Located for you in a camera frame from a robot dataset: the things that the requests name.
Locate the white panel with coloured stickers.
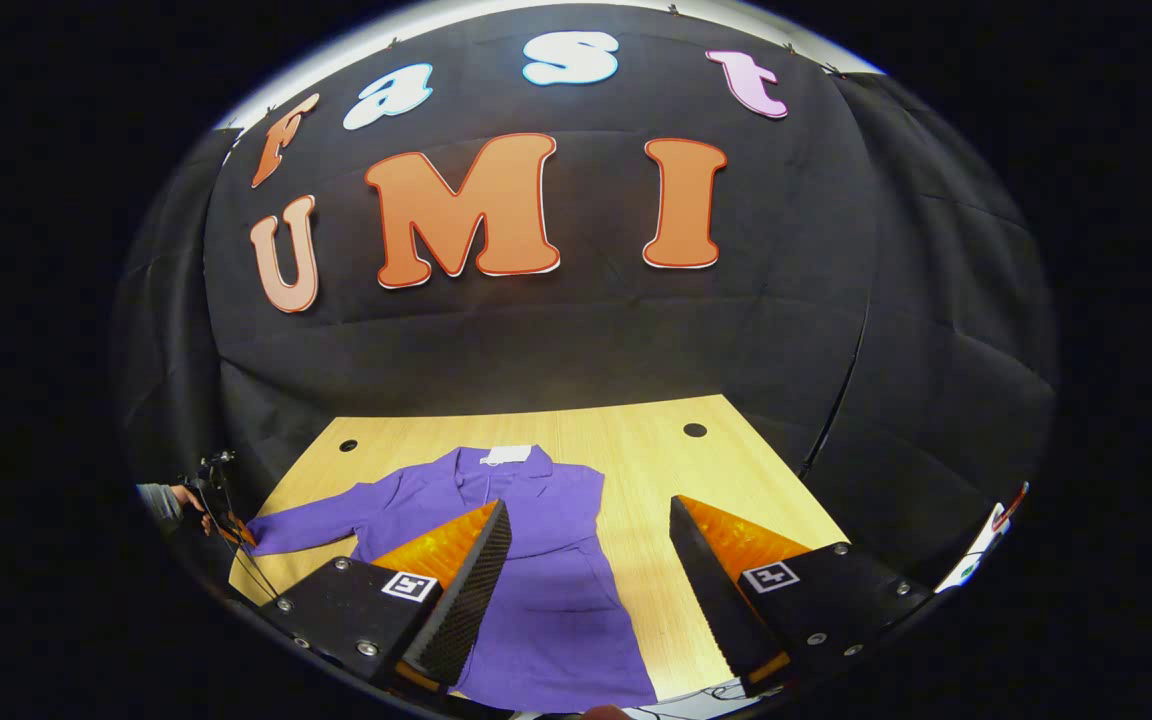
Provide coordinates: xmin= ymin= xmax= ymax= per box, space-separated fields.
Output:
xmin=934 ymin=500 xmax=1012 ymax=593

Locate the small red tag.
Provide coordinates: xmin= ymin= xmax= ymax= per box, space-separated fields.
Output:
xmin=991 ymin=482 xmax=1030 ymax=533

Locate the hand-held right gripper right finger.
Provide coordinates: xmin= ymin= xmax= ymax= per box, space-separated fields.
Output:
xmin=669 ymin=494 xmax=937 ymax=698

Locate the purple garment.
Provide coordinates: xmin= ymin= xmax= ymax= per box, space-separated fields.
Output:
xmin=246 ymin=445 xmax=659 ymax=714

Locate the black backdrop cloth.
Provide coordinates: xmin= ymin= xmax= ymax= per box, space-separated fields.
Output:
xmin=111 ymin=5 xmax=1059 ymax=591

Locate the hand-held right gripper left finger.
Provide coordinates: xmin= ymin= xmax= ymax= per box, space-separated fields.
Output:
xmin=254 ymin=498 xmax=515 ymax=694

